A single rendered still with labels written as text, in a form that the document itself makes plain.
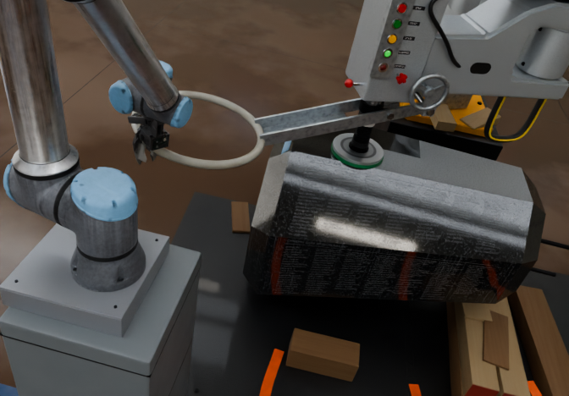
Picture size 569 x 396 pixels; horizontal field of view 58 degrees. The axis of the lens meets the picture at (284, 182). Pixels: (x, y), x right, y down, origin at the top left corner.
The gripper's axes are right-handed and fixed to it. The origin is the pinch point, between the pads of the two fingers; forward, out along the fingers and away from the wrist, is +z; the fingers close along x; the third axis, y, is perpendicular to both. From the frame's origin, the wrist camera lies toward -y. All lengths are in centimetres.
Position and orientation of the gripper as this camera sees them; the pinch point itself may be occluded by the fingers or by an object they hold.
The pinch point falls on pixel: (145, 157)
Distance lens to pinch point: 182.7
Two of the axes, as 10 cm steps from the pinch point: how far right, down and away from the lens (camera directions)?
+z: -2.4, 7.7, 6.0
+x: 7.1, -2.8, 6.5
